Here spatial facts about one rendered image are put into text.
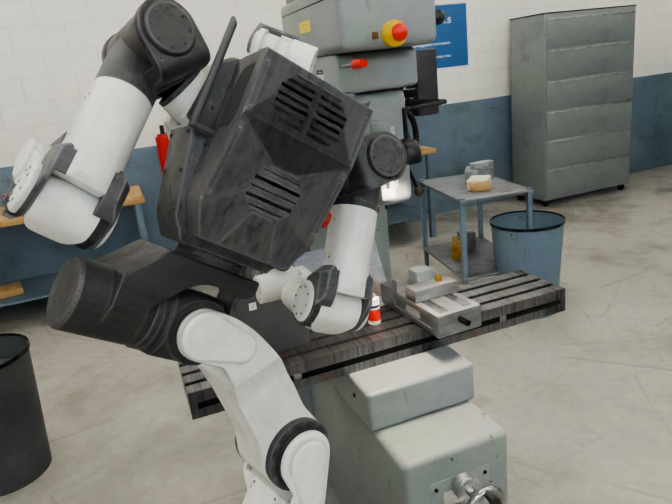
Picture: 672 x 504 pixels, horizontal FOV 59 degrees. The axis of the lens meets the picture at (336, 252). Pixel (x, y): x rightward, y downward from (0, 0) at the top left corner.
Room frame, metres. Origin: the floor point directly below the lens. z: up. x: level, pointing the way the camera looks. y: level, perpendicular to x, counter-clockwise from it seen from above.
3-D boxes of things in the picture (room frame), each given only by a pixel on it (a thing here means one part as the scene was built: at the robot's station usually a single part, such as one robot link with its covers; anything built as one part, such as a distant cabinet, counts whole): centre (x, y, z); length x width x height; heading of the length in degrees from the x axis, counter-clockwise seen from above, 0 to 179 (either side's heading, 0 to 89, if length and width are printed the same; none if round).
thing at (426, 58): (2.09, -0.33, 1.62); 0.20 x 0.09 x 0.21; 20
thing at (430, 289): (1.69, -0.28, 1.02); 0.15 x 0.06 x 0.04; 112
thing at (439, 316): (1.72, -0.27, 0.98); 0.35 x 0.15 x 0.11; 22
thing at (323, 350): (1.69, -0.12, 0.89); 1.24 x 0.23 x 0.08; 110
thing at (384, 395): (1.69, -0.12, 0.79); 0.50 x 0.35 x 0.12; 20
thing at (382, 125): (1.59, -0.15, 1.45); 0.04 x 0.04 x 0.21; 20
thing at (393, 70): (1.73, -0.10, 1.68); 0.34 x 0.24 x 0.10; 20
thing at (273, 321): (1.60, 0.23, 1.03); 0.22 x 0.12 x 0.20; 117
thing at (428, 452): (1.67, -0.13, 0.43); 0.81 x 0.32 x 0.60; 20
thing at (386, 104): (1.70, -0.12, 1.47); 0.21 x 0.19 x 0.32; 110
